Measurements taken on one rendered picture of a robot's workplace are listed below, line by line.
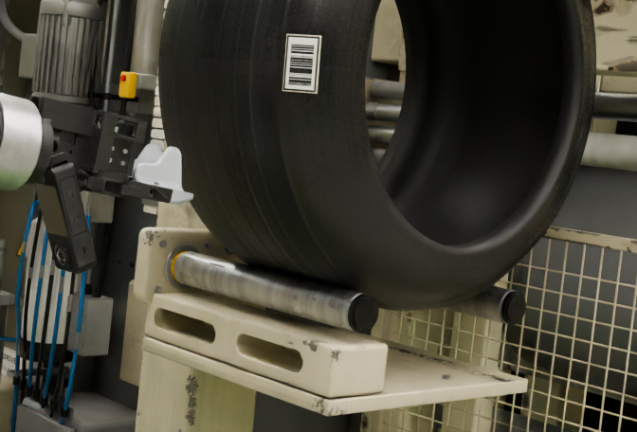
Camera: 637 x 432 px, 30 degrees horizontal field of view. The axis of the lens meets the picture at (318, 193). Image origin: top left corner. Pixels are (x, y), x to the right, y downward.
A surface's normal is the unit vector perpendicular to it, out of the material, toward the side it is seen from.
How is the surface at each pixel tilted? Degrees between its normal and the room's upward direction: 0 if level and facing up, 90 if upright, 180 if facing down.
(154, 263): 90
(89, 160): 83
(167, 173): 90
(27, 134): 74
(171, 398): 90
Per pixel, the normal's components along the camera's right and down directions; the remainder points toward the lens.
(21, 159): 0.59, 0.37
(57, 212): -0.71, 0.33
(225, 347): -0.73, -0.04
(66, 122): 0.68, 0.11
